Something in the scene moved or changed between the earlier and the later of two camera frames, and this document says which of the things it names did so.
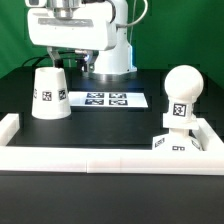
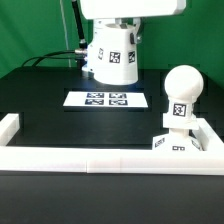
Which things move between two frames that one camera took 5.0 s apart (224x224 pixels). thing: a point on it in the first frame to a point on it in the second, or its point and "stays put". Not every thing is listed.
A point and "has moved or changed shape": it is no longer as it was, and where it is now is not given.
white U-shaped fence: x=112 y=159 stays put
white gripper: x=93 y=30 to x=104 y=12
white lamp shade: x=51 y=100 has moved or changed shape
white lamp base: x=179 y=137 stays put
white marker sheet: x=107 y=99 stays put
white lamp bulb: x=183 y=85 stays put
